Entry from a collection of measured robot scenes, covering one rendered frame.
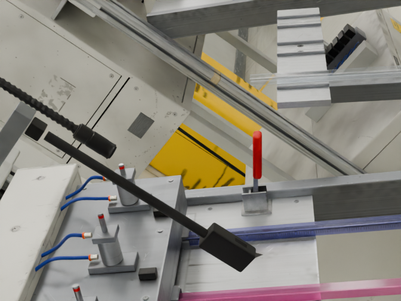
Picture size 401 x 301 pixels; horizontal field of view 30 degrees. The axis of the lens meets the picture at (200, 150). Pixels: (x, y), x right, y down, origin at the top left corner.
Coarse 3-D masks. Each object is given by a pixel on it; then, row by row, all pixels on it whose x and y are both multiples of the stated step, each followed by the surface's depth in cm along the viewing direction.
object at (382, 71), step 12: (288, 72) 103; (300, 72) 103; (312, 72) 102; (324, 72) 102; (336, 72) 101; (348, 72) 101; (360, 72) 101; (372, 72) 101; (384, 72) 100; (396, 72) 100; (252, 84) 103; (264, 84) 103
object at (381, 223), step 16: (288, 224) 88; (304, 224) 88; (320, 224) 87; (336, 224) 87; (352, 224) 86; (368, 224) 86; (384, 224) 85; (400, 224) 85; (192, 240) 89; (256, 240) 88
